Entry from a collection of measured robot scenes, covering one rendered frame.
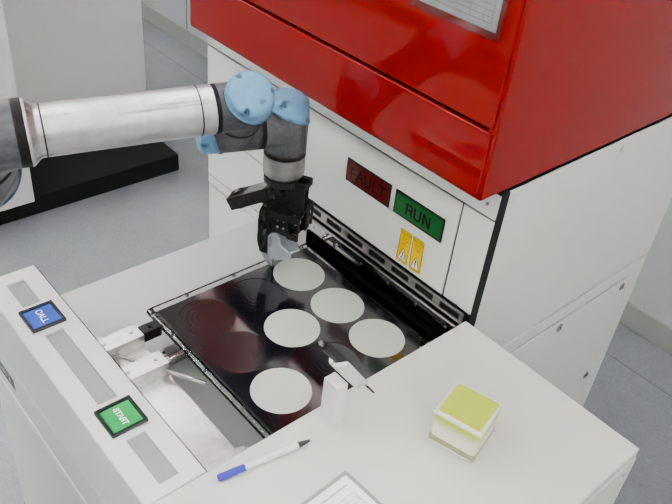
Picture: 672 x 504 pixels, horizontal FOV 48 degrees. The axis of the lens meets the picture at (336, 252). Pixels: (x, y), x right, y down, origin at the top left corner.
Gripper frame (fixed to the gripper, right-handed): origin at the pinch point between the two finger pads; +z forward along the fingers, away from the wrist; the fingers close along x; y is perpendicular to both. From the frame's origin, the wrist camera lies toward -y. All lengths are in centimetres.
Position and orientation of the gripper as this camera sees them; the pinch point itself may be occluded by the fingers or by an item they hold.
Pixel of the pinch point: (268, 258)
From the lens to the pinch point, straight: 150.3
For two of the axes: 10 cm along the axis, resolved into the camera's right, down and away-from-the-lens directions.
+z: -1.0, 8.0, 5.9
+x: 3.7, -5.3, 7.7
